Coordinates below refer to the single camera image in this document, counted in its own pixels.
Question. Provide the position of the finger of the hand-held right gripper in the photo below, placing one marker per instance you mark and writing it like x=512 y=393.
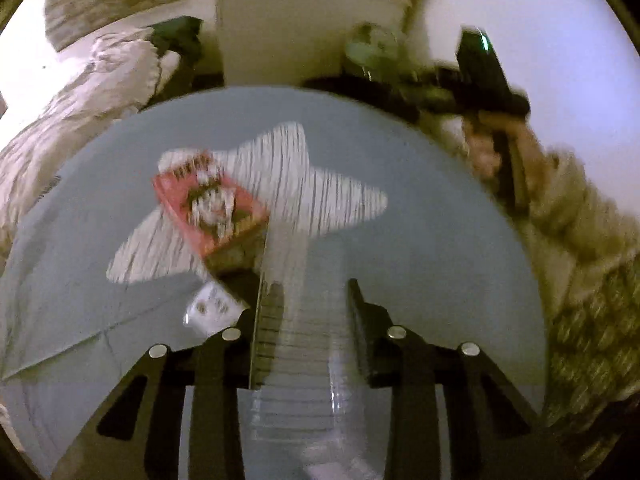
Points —
x=400 y=82

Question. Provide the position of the person's right forearm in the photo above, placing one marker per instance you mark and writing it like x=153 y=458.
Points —
x=575 y=210

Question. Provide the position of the patterned knit clothing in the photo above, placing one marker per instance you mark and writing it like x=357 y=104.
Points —
x=595 y=360

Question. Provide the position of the bed with white duvet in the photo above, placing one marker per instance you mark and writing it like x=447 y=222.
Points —
x=75 y=105

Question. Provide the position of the white nightstand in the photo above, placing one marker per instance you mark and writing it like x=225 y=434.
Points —
x=310 y=30

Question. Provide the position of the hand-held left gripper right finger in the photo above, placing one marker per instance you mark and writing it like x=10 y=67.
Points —
x=362 y=330

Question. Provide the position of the person's right hand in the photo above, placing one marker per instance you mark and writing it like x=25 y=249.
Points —
x=480 y=145

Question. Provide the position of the red snack packet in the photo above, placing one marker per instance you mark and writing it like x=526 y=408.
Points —
x=200 y=210

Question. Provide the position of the clear plastic cup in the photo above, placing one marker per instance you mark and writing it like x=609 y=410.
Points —
x=300 y=360

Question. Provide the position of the dark cloth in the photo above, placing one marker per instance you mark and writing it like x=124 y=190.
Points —
x=177 y=35

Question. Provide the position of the green trash bin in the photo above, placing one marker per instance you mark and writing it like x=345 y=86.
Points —
x=372 y=55

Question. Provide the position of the round glass table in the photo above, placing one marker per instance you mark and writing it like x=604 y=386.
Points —
x=440 y=240

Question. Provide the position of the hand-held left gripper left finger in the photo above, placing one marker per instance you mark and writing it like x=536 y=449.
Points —
x=235 y=355

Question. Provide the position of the small white packet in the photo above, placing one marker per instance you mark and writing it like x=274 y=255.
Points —
x=212 y=305

